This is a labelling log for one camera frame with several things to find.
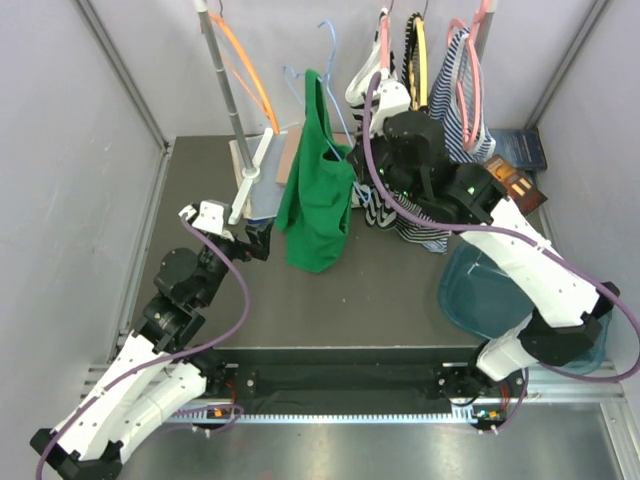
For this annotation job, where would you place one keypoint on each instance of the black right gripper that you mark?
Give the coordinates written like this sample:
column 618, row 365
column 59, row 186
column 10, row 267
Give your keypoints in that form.
column 358, row 156

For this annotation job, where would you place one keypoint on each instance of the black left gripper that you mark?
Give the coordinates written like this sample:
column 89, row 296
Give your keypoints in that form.
column 260, row 240

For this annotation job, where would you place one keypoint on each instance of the green tank top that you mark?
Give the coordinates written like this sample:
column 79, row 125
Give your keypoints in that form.
column 315, row 210

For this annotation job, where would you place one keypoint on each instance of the light blue wire hanger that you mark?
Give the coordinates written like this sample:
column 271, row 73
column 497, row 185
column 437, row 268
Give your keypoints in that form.
column 360, row 197

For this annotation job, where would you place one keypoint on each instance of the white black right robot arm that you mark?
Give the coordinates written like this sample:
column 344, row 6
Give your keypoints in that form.
column 477, row 208

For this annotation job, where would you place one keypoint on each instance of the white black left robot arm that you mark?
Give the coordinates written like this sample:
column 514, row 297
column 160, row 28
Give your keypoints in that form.
column 158, row 369

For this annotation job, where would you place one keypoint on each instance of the blue white striped tank top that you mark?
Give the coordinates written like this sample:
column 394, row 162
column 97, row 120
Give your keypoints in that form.
column 440, row 110

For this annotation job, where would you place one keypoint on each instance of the wide black white striped top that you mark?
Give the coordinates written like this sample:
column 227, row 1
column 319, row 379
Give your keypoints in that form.
column 376, row 212

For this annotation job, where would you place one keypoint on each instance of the yellow black hanger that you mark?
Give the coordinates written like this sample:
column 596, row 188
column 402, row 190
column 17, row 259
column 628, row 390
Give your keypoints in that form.
column 415, row 63

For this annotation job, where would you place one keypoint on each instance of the thin black white striped top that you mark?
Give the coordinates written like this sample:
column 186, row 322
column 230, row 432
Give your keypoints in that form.
column 432, row 240

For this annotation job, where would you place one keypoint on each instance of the pink hanger right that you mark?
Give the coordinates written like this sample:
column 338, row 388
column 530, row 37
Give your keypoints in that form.
column 466, row 82

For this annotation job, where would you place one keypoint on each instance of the pink hanger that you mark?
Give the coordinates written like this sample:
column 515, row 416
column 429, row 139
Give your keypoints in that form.
column 384, row 40
column 466, row 82

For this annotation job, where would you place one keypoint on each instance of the orange plastic hanger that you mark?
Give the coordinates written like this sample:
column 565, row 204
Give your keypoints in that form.
column 257, row 92

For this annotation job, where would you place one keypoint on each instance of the pink hanger left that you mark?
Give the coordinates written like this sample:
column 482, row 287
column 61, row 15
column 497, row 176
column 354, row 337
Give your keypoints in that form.
column 384, row 40

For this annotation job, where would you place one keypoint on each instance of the blue white folder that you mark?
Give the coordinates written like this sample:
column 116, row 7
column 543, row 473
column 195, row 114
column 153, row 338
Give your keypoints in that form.
column 265, row 196

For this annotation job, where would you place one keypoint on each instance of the white rack base foot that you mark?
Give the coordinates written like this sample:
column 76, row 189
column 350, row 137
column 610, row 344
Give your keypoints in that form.
column 245, row 179

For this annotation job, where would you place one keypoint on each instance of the pink brown notebook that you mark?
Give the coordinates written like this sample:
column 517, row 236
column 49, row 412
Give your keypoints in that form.
column 287, row 156

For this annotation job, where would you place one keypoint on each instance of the dark blue book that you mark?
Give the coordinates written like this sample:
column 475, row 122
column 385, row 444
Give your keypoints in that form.
column 522, row 148

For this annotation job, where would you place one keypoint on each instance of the orange cover book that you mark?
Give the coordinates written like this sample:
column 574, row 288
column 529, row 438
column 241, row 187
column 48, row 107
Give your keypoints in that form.
column 520, row 188

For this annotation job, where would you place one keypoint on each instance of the grey rack pole right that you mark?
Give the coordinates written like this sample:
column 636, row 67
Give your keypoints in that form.
column 489, row 9

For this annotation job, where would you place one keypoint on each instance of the grey rack pole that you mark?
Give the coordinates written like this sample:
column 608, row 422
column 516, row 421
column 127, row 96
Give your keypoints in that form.
column 489, row 9
column 202, row 10

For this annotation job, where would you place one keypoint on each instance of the teal transparent plastic basket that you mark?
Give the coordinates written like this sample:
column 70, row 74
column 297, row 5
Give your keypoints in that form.
column 527, row 311

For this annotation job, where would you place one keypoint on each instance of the grey rack pole left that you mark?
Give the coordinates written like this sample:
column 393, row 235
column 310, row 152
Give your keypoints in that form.
column 202, row 10

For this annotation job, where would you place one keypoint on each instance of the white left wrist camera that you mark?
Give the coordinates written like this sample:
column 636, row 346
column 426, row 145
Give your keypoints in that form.
column 208, row 216

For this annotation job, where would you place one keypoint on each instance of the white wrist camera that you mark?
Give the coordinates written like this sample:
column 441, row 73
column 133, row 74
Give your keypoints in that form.
column 390, row 98
column 208, row 216

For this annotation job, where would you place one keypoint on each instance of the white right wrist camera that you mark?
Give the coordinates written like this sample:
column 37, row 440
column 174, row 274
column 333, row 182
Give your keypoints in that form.
column 390, row 98

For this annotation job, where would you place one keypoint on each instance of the grey slotted cable duct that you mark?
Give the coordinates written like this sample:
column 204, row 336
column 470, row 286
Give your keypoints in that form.
column 203, row 416

